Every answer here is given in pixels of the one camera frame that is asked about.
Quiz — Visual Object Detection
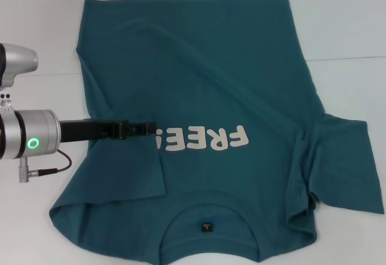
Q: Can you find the black cable with silver plug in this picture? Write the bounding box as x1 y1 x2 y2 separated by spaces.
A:
18 149 72 184

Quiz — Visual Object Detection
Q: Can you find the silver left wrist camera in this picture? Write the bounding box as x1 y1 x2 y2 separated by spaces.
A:
0 43 39 89

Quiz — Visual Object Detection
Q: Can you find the teal t-shirt with white print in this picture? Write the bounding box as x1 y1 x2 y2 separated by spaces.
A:
48 0 386 265

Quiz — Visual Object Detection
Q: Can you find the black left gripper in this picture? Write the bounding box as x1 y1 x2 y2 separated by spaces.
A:
59 120 158 144

